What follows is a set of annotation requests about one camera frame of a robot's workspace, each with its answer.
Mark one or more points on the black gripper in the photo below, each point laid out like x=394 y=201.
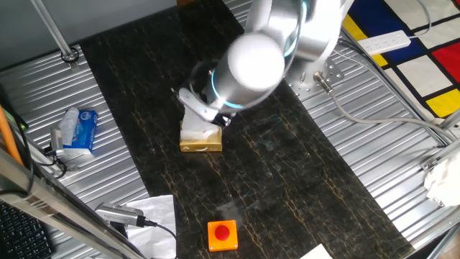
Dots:
x=225 y=115

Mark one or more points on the white napkin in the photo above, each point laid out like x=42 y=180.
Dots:
x=196 y=126

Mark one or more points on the gold tissue pack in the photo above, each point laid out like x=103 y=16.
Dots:
x=201 y=144

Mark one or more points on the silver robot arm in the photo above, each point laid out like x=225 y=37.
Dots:
x=255 y=61

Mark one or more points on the dark marble pattern mat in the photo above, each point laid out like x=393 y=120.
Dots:
x=269 y=180

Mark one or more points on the orange emergency stop button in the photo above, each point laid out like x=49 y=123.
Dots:
x=222 y=233

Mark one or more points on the flat white paper sheet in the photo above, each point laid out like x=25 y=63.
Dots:
x=158 y=212

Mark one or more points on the blue tissue pack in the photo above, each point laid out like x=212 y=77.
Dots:
x=84 y=133

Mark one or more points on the white tissue in blue pack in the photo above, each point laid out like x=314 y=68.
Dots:
x=68 y=124

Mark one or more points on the small white paper sheet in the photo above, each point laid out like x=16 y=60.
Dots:
x=316 y=253

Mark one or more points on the white power strip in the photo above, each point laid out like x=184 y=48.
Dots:
x=384 y=42

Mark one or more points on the colourful squares floor mat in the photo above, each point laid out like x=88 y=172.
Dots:
x=413 y=72

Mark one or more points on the orange pole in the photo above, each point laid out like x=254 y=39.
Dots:
x=9 y=140

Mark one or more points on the crumpled white cloth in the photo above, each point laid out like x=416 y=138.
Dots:
x=443 y=180

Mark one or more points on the black keyboard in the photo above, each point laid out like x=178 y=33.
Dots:
x=21 y=234

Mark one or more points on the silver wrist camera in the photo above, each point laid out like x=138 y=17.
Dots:
x=196 y=104

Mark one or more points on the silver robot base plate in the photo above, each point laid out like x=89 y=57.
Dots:
x=334 y=73

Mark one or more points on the silver camera mount arm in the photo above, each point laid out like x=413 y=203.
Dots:
x=73 y=167

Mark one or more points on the small silver camera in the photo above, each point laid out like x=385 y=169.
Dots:
x=56 y=140

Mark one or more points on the aluminium frame beam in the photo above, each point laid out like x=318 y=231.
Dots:
x=54 y=205

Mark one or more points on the silver camera stand pole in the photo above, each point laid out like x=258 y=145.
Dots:
x=55 y=32

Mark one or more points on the aluminium frame rail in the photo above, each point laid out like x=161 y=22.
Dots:
x=453 y=120
x=445 y=149

